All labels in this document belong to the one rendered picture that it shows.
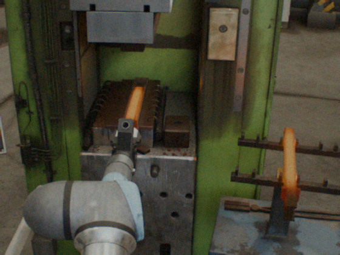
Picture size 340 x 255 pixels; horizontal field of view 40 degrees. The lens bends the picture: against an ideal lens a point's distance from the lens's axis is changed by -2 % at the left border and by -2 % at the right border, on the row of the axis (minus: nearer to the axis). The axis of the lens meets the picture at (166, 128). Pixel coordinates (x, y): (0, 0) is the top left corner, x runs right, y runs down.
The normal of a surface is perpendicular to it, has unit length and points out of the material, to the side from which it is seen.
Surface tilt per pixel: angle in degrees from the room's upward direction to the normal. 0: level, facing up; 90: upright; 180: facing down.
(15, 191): 0
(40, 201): 48
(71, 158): 90
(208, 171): 90
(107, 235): 65
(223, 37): 90
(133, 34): 90
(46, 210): 57
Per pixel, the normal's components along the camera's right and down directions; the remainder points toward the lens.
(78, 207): 0.04, -0.32
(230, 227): 0.02, -0.89
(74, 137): -0.05, 0.45
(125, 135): -0.04, -0.11
